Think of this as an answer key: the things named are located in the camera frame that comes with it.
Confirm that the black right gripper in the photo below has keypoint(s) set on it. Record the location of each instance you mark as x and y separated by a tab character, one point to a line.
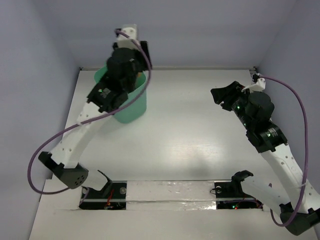
228	93

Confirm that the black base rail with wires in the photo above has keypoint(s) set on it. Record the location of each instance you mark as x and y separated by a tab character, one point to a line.
114	200

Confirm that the green plastic bin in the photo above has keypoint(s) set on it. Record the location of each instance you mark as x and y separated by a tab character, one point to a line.
124	107

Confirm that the silver taped base strip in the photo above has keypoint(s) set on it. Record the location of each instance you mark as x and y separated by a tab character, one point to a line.
170	195

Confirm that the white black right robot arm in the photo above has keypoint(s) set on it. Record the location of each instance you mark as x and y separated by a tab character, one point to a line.
298	207

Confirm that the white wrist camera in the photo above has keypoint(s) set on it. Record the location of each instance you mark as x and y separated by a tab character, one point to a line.
125	35
258	84

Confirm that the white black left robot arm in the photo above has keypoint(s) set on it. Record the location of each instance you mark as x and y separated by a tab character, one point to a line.
64	159

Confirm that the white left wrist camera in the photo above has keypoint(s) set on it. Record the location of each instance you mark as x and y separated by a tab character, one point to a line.
125	35

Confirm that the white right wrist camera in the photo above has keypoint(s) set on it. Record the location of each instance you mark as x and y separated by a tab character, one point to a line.
258	84

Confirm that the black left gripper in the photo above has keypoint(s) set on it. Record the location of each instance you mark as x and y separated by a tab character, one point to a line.
144	53

